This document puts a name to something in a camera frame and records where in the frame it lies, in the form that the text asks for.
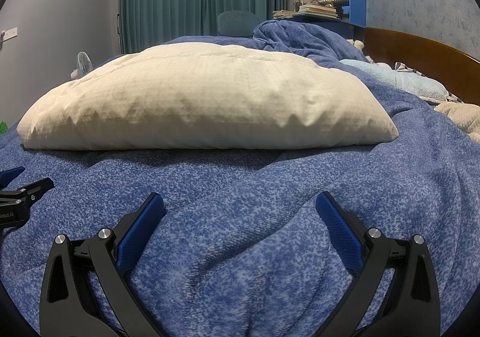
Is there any blue bookshelf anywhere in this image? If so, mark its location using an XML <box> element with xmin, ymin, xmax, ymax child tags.
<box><xmin>296</xmin><ymin>0</ymin><xmax>367</xmax><ymax>41</ymax></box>

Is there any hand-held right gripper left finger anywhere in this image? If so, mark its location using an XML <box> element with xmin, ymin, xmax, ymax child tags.
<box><xmin>39</xmin><ymin>192</ymin><xmax>166</xmax><ymax>337</ymax></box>

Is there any blue fleece blanket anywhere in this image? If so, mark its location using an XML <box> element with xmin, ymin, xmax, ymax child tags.
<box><xmin>0</xmin><ymin>19</ymin><xmax>480</xmax><ymax>337</ymax></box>

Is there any blue-grey chair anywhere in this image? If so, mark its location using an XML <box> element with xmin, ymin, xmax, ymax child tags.
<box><xmin>217</xmin><ymin>11</ymin><xmax>262</xmax><ymax>38</ymax></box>

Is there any striped pillow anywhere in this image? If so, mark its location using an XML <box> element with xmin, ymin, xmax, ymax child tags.
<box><xmin>392</xmin><ymin>62</ymin><xmax>463</xmax><ymax>104</ymax></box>

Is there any wooden headboard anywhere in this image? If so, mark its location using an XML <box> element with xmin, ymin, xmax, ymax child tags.
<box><xmin>364</xmin><ymin>27</ymin><xmax>480</xmax><ymax>106</ymax></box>

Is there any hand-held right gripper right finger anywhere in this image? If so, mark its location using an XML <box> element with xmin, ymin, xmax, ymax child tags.
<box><xmin>316</xmin><ymin>191</ymin><xmax>441</xmax><ymax>337</ymax></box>

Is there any cream plush blanket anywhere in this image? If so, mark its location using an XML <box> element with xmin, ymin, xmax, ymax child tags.
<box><xmin>434</xmin><ymin>102</ymin><xmax>480</xmax><ymax>143</ymax></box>

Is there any cream padded garment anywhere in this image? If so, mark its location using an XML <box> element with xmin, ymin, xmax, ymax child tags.
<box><xmin>17</xmin><ymin>42</ymin><xmax>399</xmax><ymax>152</ymax></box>

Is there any white standing fan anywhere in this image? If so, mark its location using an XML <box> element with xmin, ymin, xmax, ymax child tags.
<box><xmin>70</xmin><ymin>52</ymin><xmax>93</xmax><ymax>80</ymax></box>

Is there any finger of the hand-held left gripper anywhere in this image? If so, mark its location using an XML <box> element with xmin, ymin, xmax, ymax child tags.
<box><xmin>0</xmin><ymin>166</ymin><xmax>25</xmax><ymax>188</ymax></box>
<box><xmin>0</xmin><ymin>177</ymin><xmax>55</xmax><ymax>210</ymax></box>

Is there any light blue pillow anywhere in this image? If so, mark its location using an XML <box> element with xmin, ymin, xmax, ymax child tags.
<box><xmin>339</xmin><ymin>59</ymin><xmax>451</xmax><ymax>104</ymax></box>

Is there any stack of books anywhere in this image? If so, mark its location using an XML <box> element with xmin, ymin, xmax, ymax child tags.
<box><xmin>272</xmin><ymin>0</ymin><xmax>340</xmax><ymax>20</ymax></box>

